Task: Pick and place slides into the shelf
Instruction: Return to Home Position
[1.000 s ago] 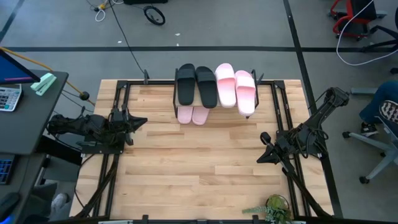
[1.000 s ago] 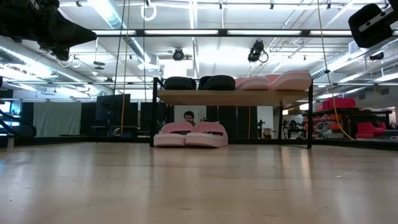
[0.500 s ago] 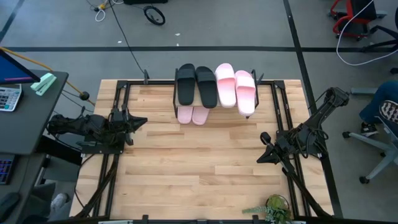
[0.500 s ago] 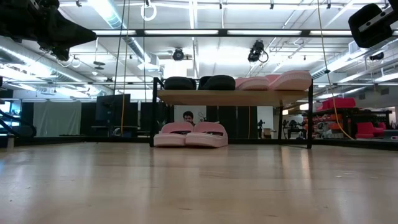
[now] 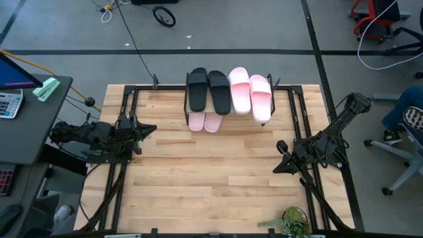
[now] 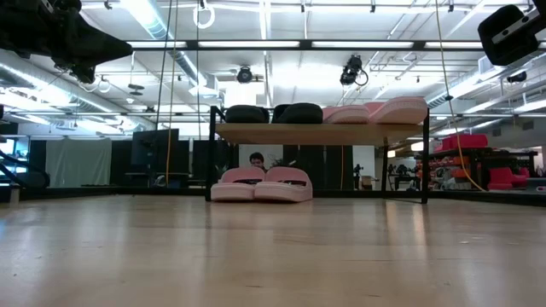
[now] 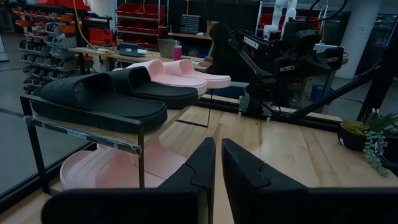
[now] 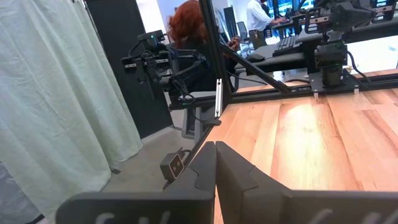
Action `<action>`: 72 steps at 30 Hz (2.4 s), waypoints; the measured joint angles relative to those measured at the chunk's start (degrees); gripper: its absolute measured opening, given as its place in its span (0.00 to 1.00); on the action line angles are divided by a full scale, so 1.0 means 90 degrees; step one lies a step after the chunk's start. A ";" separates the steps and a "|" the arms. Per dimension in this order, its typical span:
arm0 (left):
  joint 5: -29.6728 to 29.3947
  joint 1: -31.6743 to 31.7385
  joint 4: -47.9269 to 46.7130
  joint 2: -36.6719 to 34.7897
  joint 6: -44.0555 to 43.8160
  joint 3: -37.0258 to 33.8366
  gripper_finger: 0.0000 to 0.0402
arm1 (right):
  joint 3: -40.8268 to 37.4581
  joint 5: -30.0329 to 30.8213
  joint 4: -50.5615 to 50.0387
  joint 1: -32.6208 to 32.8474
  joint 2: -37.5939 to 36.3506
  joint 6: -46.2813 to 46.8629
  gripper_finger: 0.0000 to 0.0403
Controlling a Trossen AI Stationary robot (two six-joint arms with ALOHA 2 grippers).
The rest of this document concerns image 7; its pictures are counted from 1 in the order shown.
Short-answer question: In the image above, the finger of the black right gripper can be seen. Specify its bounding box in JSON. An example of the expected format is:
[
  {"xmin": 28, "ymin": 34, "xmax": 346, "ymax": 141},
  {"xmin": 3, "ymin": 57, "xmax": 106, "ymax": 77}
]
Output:
[
  {"xmin": 310, "ymin": 54, "xmax": 330, "ymax": 75},
  {"xmin": 295, "ymin": 55, "xmax": 313, "ymax": 78}
]

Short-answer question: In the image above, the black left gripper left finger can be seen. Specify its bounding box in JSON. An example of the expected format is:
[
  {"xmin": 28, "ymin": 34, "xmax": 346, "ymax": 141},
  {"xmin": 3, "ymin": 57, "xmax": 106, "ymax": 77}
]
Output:
[{"xmin": 42, "ymin": 136, "xmax": 216, "ymax": 224}]

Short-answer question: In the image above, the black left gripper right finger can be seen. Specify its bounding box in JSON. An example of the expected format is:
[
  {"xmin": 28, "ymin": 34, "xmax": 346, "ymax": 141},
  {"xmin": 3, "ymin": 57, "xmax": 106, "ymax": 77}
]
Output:
[{"xmin": 221, "ymin": 138, "xmax": 398, "ymax": 224}]

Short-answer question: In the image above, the pink rubber slide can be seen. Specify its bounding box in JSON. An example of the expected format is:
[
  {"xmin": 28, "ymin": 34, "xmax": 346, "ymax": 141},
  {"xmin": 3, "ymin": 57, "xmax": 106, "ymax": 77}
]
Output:
[
  {"xmin": 163, "ymin": 58, "xmax": 232, "ymax": 90},
  {"xmin": 113, "ymin": 58, "xmax": 208, "ymax": 96},
  {"xmin": 59, "ymin": 143, "xmax": 188, "ymax": 190}
]

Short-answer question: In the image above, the black rubber slide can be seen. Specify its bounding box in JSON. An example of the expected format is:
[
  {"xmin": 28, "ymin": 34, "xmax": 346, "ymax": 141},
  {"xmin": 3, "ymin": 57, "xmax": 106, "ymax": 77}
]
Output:
[
  {"xmin": 30, "ymin": 73, "xmax": 169, "ymax": 133},
  {"xmin": 107, "ymin": 66, "xmax": 199, "ymax": 110}
]

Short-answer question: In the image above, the person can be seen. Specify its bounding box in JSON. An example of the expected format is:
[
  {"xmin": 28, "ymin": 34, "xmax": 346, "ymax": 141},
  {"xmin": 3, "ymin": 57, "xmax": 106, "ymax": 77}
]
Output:
[{"xmin": 205, "ymin": 21, "xmax": 249, "ymax": 83}]

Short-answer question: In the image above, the potted green succulent plant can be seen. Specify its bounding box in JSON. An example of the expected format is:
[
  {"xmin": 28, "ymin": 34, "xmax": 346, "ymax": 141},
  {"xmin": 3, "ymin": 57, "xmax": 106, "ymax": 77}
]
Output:
[{"xmin": 337, "ymin": 109, "xmax": 398, "ymax": 178}]

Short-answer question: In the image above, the pink drink bottle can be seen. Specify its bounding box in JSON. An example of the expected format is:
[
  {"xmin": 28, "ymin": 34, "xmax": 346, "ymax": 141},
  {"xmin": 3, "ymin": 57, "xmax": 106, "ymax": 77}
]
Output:
[{"xmin": 173, "ymin": 44, "xmax": 183, "ymax": 62}]

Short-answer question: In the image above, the silver open laptop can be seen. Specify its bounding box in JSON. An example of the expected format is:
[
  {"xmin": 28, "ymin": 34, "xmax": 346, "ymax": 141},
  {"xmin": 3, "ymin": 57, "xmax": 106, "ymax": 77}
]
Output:
[{"xmin": 157, "ymin": 39, "xmax": 181, "ymax": 59}]

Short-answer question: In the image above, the background desk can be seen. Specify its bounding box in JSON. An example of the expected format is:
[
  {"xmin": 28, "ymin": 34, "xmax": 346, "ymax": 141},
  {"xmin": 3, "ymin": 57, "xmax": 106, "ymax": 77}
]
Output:
[{"xmin": 68, "ymin": 46, "xmax": 218, "ymax": 73}]

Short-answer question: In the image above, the grey open laptop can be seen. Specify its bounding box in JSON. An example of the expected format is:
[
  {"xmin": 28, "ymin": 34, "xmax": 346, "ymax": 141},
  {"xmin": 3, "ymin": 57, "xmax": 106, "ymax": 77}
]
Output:
[{"xmin": 118, "ymin": 42, "xmax": 139, "ymax": 58}]

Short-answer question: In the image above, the rack of red bins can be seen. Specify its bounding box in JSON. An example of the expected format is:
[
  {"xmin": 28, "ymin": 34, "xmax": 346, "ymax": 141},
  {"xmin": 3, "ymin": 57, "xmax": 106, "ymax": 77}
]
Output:
[{"xmin": 115, "ymin": 2, "xmax": 166, "ymax": 51}]

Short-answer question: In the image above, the storage rack with red bins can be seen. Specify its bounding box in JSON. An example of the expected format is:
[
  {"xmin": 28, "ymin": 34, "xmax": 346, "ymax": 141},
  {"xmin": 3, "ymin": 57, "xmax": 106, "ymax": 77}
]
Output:
[{"xmin": 12, "ymin": 0, "xmax": 113, "ymax": 94}]

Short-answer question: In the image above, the wooden shelf with black frame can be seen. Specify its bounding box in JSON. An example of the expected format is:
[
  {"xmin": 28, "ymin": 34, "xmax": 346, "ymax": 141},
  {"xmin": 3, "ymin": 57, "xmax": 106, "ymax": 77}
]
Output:
[{"xmin": 19, "ymin": 88, "xmax": 215, "ymax": 195}]

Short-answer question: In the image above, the yellow hanging cable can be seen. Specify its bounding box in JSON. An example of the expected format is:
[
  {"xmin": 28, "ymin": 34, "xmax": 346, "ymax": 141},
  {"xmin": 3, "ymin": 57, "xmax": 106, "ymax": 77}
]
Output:
[{"xmin": 72, "ymin": 0, "xmax": 94, "ymax": 48}]

